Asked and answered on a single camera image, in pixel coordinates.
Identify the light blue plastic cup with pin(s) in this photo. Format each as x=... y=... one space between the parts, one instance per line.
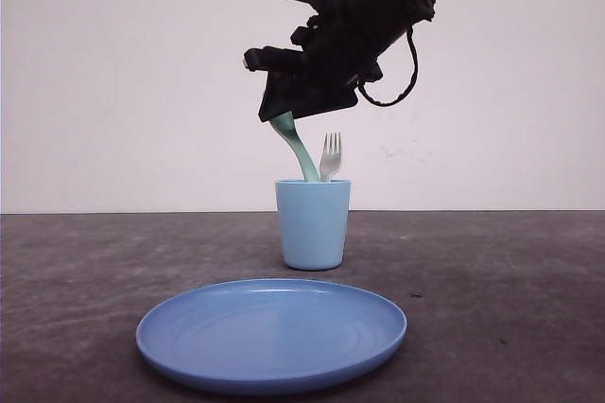
x=313 y=220

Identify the mint green plastic spoon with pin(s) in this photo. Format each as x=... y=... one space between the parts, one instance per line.
x=284 y=125

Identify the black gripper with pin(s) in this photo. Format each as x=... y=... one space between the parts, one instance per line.
x=335 y=48

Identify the white plastic fork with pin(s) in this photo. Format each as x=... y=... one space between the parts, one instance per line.
x=330 y=160

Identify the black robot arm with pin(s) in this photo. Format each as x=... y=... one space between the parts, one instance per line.
x=335 y=55

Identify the blue plastic plate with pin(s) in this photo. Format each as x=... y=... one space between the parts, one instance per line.
x=270 y=336

